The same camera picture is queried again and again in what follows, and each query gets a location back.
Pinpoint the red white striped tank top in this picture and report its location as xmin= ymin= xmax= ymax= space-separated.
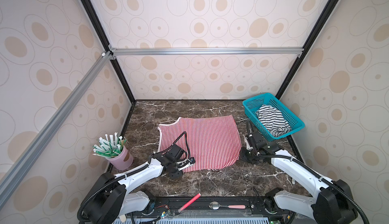
xmin=158 ymin=115 xmax=242 ymax=173

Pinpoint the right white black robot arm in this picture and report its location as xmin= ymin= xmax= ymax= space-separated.
xmin=240 ymin=122 xmax=369 ymax=224

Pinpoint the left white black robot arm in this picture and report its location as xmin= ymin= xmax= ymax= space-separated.
xmin=77 ymin=132 xmax=196 ymax=224

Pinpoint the black white striped tank top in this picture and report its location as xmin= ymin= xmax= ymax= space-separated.
xmin=255 ymin=105 xmax=292 ymax=137

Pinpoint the teal plastic basket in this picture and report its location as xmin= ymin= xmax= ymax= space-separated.
xmin=243 ymin=93 xmax=305 ymax=141

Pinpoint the pink cup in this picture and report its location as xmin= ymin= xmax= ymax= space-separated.
xmin=108 ymin=146 xmax=134 ymax=170

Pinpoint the pink marker pen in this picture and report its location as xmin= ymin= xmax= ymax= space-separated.
xmin=178 ymin=193 xmax=201 ymax=213

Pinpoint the green white straws bundle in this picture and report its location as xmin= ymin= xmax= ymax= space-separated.
xmin=93 ymin=132 xmax=127 ymax=159

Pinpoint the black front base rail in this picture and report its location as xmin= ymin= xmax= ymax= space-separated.
xmin=79 ymin=195 xmax=341 ymax=224

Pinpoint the pink handled metal spoon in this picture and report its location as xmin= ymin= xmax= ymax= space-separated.
xmin=209 ymin=201 xmax=246 ymax=210

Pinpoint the horizontal aluminium back rail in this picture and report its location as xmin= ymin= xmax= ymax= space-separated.
xmin=111 ymin=47 xmax=304 ymax=56

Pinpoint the diagonal aluminium left rail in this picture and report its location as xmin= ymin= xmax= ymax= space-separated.
xmin=1 ymin=51 xmax=113 ymax=208

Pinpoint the left black corner post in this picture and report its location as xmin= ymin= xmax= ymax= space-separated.
xmin=80 ymin=0 xmax=136 ymax=104

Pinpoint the black corner post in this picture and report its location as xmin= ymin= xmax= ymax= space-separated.
xmin=276 ymin=0 xmax=340 ymax=99
xmin=80 ymin=0 xmax=136 ymax=104

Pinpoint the right black corner post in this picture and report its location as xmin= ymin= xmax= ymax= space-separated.
xmin=276 ymin=0 xmax=340 ymax=99

